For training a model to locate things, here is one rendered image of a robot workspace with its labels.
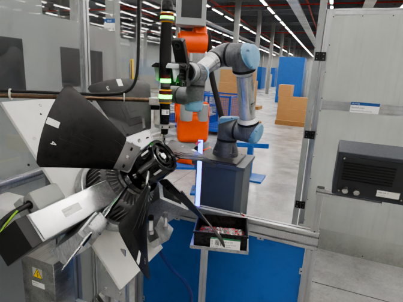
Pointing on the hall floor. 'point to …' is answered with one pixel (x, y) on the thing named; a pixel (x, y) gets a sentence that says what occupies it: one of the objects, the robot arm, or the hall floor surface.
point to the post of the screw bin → (202, 275)
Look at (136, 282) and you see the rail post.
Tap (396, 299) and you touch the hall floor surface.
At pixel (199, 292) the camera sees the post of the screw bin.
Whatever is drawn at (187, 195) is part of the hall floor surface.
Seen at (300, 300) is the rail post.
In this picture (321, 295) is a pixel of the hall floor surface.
